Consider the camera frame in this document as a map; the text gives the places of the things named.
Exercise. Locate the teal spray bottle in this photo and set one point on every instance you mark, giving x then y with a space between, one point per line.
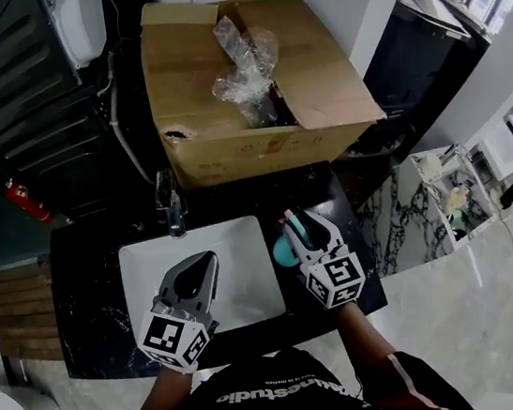
283 252

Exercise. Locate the person's right forearm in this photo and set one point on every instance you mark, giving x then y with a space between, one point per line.
362 336

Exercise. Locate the wooden steps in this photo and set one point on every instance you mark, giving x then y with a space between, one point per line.
23 312

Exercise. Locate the white sink stand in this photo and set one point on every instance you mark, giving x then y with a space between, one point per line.
498 158

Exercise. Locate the person's black shirt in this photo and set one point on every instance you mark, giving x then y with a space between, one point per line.
275 405

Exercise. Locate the black marble sink table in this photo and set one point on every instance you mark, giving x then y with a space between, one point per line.
89 294

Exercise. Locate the red fire extinguisher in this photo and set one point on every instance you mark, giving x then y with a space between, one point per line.
29 203

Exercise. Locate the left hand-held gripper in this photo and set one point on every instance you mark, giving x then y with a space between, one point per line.
170 334

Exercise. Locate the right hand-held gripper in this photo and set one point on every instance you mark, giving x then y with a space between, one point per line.
338 280

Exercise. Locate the clear plastic wrap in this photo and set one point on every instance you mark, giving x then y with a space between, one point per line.
244 68

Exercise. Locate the white marble cabinet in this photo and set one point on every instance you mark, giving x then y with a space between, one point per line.
410 220

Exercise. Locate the brown cardboard box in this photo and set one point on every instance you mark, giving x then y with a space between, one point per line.
202 88

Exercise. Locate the person's left forearm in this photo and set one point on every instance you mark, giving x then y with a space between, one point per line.
169 394

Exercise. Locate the dark grey stacked machine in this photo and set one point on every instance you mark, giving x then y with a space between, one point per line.
65 160

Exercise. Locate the black cabinet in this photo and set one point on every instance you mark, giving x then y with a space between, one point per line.
416 63

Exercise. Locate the chrome faucet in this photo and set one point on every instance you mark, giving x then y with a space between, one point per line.
170 206

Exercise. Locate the white sink basin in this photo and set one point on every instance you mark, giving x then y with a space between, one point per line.
246 267

